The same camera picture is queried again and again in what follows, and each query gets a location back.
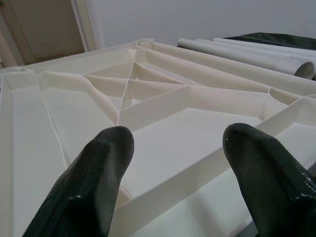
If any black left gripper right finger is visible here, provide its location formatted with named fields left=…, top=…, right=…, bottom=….
left=223, top=122, right=316, bottom=237

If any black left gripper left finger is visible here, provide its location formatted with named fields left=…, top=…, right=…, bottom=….
left=22, top=125, right=135, bottom=237

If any white plastic children table top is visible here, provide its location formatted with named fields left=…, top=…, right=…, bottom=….
left=0, top=38, right=316, bottom=237

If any beige door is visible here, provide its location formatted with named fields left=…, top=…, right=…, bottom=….
left=9, top=0, right=86, bottom=66

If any white door frame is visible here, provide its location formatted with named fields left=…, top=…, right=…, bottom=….
left=0, top=0, right=106, bottom=70

